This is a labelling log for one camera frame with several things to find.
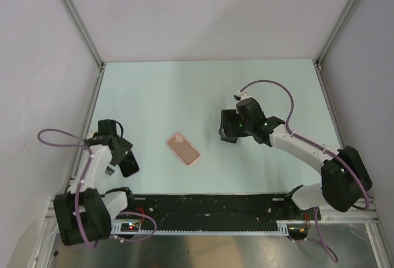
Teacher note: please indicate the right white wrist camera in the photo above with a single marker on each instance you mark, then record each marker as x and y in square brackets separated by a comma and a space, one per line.
[240, 95]

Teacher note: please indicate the aluminium frame post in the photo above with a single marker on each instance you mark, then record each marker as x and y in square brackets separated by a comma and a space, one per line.
[83, 32]
[338, 28]

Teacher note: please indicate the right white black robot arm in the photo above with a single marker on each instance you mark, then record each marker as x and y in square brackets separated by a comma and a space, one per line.
[344, 178]

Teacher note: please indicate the right small circuit board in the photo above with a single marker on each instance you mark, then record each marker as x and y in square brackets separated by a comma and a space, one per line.
[297, 232]

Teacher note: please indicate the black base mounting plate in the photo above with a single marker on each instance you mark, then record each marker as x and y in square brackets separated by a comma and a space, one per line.
[249, 212]

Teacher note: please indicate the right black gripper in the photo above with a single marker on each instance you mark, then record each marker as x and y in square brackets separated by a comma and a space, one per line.
[231, 116]

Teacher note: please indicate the white slotted cable duct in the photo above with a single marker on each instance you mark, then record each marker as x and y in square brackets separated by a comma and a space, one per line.
[279, 229]

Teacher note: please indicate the left small circuit board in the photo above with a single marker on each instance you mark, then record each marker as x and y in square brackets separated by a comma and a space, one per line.
[130, 227]

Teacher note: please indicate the left aluminium frame post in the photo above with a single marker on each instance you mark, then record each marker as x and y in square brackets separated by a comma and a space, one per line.
[83, 32]

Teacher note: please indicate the right aluminium frame post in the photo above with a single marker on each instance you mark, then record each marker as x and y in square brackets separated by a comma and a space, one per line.
[338, 28]

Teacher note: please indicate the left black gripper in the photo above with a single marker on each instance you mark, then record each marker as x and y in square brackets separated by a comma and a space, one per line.
[123, 146]

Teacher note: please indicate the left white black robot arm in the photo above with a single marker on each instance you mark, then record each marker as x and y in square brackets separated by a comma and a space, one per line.
[85, 211]

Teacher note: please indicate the small circuit board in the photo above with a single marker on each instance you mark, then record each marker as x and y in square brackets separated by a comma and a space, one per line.
[297, 232]
[130, 227]

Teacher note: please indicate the pink phone case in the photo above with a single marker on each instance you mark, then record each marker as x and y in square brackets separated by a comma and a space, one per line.
[183, 149]

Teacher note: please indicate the black phone purple edge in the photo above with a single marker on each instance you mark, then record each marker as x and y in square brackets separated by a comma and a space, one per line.
[129, 165]

